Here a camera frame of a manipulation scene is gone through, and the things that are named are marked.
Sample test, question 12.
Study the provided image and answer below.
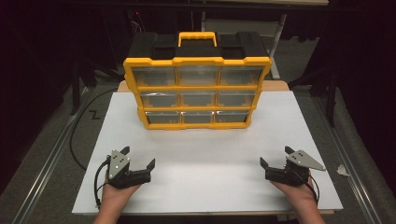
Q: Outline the set of clear drawers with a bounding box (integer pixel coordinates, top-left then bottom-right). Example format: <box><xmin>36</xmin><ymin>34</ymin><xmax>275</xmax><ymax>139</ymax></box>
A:
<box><xmin>133</xmin><ymin>65</ymin><xmax>264</xmax><ymax>124</ymax></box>

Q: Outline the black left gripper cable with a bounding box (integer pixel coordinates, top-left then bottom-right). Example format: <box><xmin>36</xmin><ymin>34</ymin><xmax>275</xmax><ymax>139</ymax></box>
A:
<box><xmin>93</xmin><ymin>155</ymin><xmax>112</xmax><ymax>210</ymax></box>

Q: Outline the metal floor rail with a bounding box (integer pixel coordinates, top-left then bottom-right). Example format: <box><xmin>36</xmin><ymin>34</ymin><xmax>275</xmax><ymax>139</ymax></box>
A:
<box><xmin>11</xmin><ymin>87</ymin><xmax>92</xmax><ymax>224</ymax></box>
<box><xmin>312</xmin><ymin>96</ymin><xmax>388</xmax><ymax>224</ymax></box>

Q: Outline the white board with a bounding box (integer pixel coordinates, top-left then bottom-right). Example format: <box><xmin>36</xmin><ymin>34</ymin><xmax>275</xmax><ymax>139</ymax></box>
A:
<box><xmin>71</xmin><ymin>90</ymin><xmax>344</xmax><ymax>216</ymax></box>

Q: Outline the person's left hand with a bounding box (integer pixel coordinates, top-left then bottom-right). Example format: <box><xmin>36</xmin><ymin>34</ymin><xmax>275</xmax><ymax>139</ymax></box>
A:
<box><xmin>100</xmin><ymin>176</ymin><xmax>142</xmax><ymax>216</ymax></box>

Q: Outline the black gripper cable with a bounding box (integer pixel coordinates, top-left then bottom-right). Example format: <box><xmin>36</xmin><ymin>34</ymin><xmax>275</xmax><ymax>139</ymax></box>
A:
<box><xmin>292</xmin><ymin>169</ymin><xmax>320</xmax><ymax>206</ymax></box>
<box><xmin>93</xmin><ymin>155</ymin><xmax>112</xmax><ymax>210</ymax></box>

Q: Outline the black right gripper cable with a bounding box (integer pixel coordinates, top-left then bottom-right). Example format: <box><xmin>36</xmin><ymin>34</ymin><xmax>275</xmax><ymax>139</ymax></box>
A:
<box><xmin>292</xmin><ymin>169</ymin><xmax>320</xmax><ymax>206</ymax></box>

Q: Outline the white paper scrap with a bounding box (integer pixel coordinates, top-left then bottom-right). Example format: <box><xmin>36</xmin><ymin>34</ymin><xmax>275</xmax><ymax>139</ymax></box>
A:
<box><xmin>335</xmin><ymin>163</ymin><xmax>351</xmax><ymax>177</ymax></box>

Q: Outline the grey metal stand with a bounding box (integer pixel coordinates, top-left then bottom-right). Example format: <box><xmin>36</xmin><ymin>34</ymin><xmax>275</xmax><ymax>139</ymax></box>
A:
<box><xmin>268</xmin><ymin>13</ymin><xmax>288</xmax><ymax>80</ymax></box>

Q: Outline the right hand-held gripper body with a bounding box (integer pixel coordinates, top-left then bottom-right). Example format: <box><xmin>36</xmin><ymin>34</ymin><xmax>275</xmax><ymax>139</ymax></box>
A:
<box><xmin>263</xmin><ymin>149</ymin><xmax>327</xmax><ymax>188</ymax></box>

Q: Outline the person's right hand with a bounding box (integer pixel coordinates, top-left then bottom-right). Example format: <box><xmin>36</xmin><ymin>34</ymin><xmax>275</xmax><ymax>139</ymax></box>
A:
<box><xmin>270</xmin><ymin>178</ymin><xmax>318</xmax><ymax>213</ymax></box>

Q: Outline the black floor cable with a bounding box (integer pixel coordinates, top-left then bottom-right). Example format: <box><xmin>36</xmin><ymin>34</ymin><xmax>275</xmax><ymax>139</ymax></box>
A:
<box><xmin>69</xmin><ymin>88</ymin><xmax>120</xmax><ymax>172</ymax></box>

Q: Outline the yellow black drawer organizer cabinet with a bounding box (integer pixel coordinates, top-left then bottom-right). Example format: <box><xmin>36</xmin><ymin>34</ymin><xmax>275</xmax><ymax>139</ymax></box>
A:
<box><xmin>122</xmin><ymin>31</ymin><xmax>273</xmax><ymax>131</ymax></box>

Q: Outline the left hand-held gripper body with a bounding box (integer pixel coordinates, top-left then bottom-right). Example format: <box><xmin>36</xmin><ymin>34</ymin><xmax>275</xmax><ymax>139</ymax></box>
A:
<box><xmin>106</xmin><ymin>149</ymin><xmax>152</xmax><ymax>189</ymax></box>

